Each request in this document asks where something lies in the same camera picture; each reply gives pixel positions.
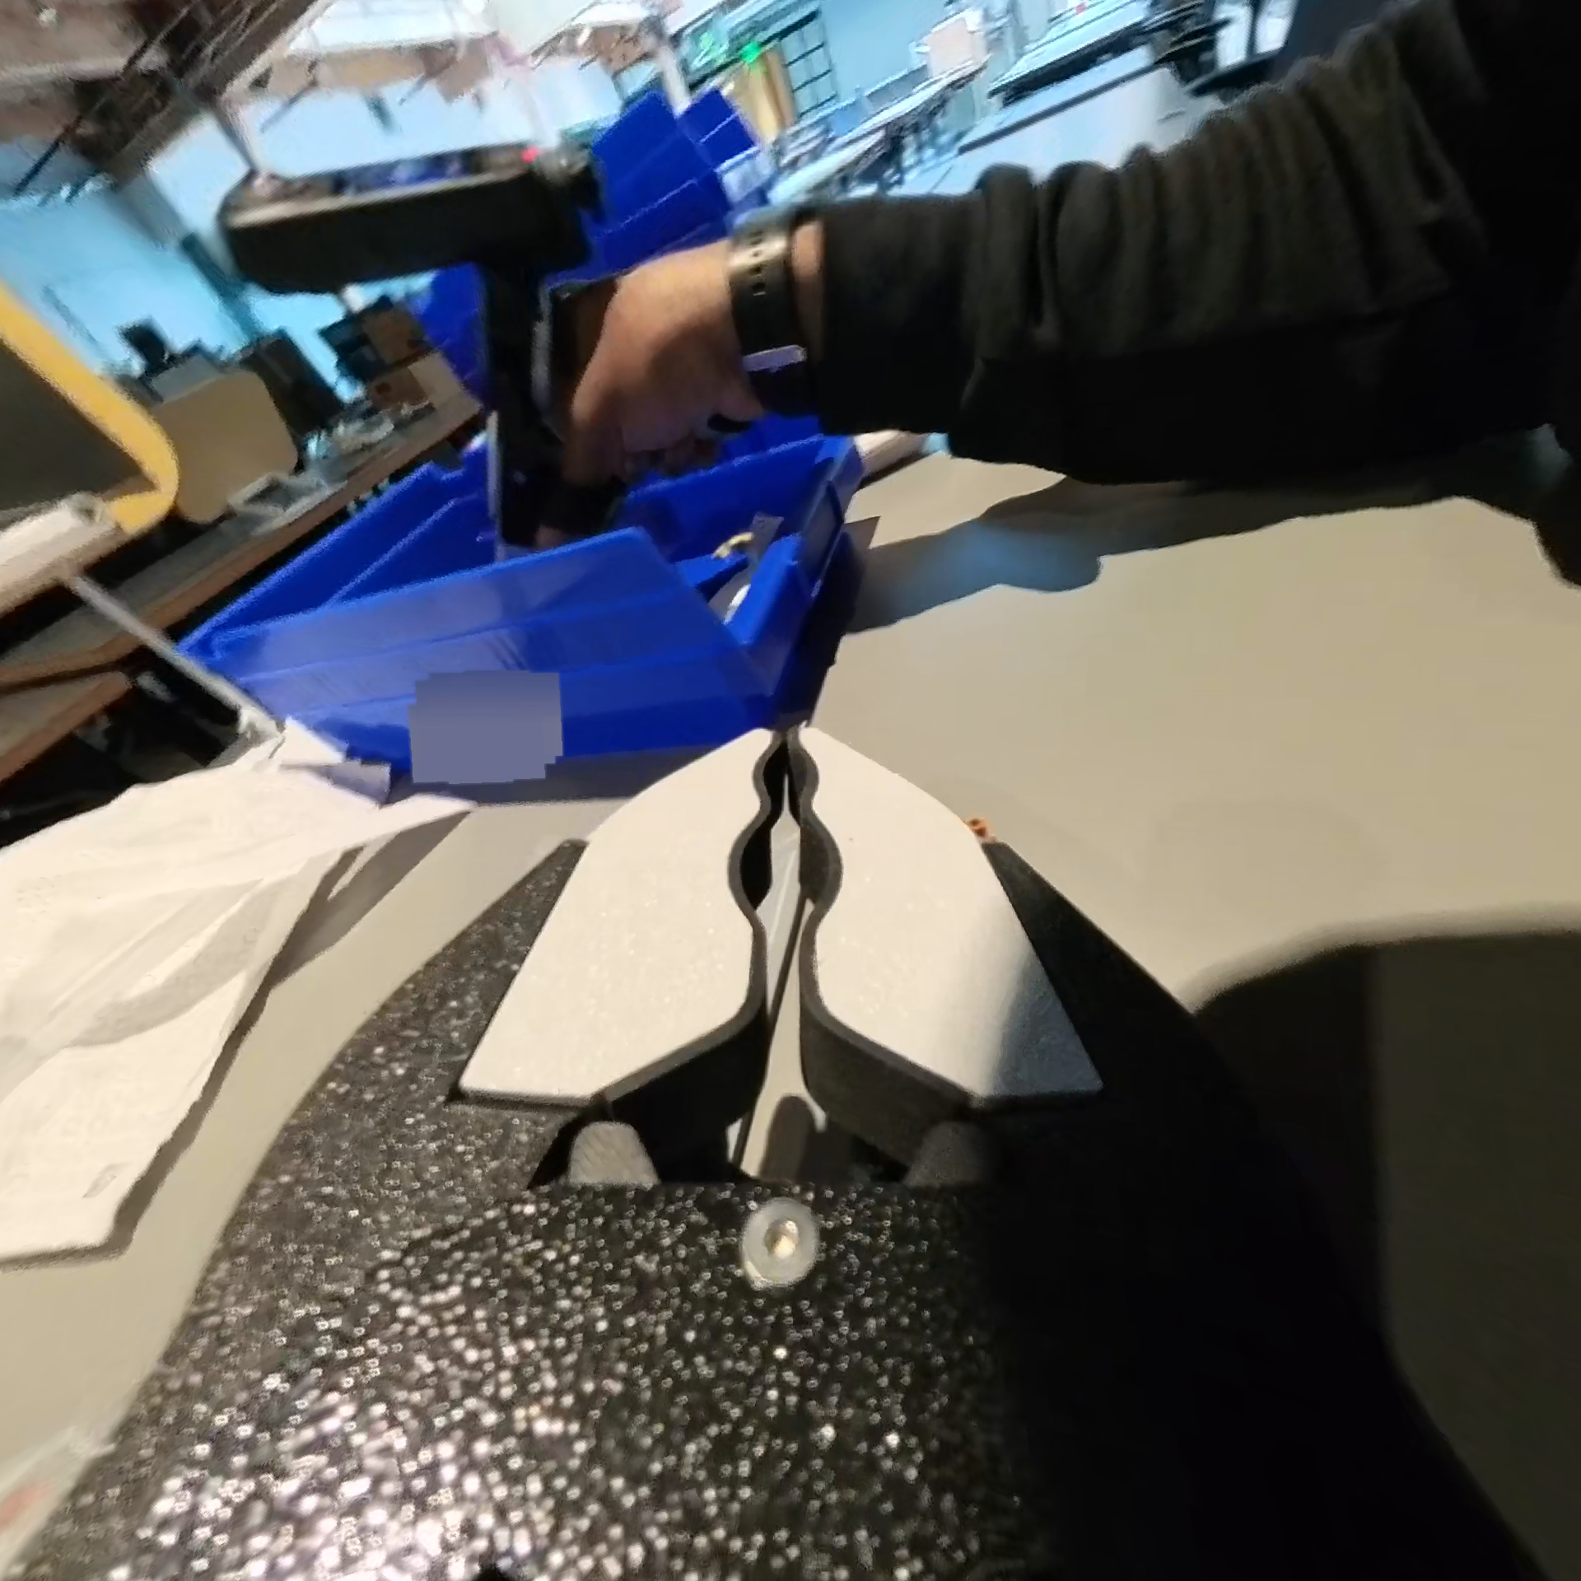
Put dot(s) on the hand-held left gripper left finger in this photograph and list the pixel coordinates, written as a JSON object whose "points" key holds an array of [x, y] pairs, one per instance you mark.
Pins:
{"points": [[618, 975]]}

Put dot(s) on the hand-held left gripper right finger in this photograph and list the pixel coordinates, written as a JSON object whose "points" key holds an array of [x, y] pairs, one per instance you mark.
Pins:
{"points": [[951, 964]]}

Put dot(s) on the blue plastic bin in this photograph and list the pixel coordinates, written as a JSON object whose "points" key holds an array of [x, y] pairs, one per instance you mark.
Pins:
{"points": [[494, 642]]}

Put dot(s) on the person's right forearm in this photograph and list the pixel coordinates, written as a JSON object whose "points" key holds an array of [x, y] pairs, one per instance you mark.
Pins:
{"points": [[1173, 309]]}

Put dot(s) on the beige desk divider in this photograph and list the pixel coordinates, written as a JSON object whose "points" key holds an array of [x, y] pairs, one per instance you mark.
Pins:
{"points": [[234, 445]]}

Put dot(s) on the grey desk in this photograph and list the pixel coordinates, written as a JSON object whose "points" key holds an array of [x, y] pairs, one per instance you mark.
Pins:
{"points": [[1236, 742]]}

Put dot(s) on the person's right hand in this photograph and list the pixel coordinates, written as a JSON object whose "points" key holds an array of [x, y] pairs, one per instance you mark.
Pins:
{"points": [[667, 358]]}

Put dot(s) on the stack of blue bins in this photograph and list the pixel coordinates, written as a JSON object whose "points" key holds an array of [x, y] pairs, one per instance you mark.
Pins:
{"points": [[667, 174]]}

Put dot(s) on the black wrist watch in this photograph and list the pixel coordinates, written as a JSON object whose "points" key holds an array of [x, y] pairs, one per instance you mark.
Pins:
{"points": [[759, 285]]}

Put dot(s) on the yellow rimmed panel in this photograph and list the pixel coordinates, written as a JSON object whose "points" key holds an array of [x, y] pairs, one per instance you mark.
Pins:
{"points": [[50, 420]]}

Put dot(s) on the white printed paper bag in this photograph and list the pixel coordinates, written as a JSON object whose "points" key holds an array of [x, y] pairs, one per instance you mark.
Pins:
{"points": [[150, 889]]}

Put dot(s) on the grey metal bar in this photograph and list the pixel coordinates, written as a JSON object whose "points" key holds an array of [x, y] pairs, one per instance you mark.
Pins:
{"points": [[174, 655]]}

